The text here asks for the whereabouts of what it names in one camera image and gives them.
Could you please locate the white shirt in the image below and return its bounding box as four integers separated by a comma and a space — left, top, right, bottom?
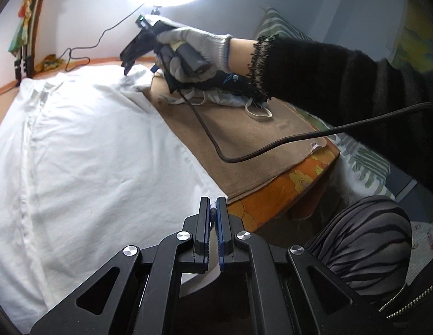
0, 64, 235, 334

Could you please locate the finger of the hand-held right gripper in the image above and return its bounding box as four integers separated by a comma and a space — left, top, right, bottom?
119, 30, 157, 76

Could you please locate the folded grey tripod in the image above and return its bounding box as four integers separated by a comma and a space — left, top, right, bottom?
14, 0, 40, 79

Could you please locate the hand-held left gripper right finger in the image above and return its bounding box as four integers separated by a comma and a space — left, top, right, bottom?
216, 196, 400, 335

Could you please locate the person's right forearm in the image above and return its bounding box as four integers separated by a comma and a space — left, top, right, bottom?
227, 35, 433, 198

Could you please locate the white face mask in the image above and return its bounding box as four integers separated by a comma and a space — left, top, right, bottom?
161, 89, 250, 109

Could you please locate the beige elastic band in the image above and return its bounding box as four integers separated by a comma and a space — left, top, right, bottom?
244, 98, 273, 123

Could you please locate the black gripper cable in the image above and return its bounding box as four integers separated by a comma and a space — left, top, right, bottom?
174, 84, 433, 164

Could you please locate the black garment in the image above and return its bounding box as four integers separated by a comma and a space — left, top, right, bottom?
163, 70, 269, 102

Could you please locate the yellow printed cloth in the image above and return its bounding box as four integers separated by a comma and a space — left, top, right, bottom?
391, 0, 433, 75

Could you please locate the black ring light cable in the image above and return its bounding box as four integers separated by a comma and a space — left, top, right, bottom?
64, 2, 144, 73

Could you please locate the brown blanket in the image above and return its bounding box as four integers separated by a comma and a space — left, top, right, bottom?
138, 74, 341, 206

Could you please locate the person's black zip jacket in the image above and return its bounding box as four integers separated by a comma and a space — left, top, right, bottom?
372, 256, 433, 335

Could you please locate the person's right hand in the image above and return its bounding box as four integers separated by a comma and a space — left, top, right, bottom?
155, 26, 235, 83

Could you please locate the person's striped trouser leg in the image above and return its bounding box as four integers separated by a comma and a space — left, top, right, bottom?
307, 195, 413, 298

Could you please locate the colourful hanging cloth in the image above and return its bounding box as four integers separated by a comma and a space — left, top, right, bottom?
8, 0, 48, 56

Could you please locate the orange flowered bed sheet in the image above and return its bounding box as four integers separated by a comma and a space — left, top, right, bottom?
0, 56, 341, 235

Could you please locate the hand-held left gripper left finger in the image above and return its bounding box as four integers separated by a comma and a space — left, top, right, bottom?
30, 197, 212, 335

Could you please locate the green striped pillow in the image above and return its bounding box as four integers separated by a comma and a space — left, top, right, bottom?
254, 7, 314, 43

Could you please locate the white green leaf blanket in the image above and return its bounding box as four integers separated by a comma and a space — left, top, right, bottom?
293, 106, 398, 213

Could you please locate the yellow green crumpled cloth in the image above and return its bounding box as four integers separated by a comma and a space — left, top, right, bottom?
35, 54, 67, 75

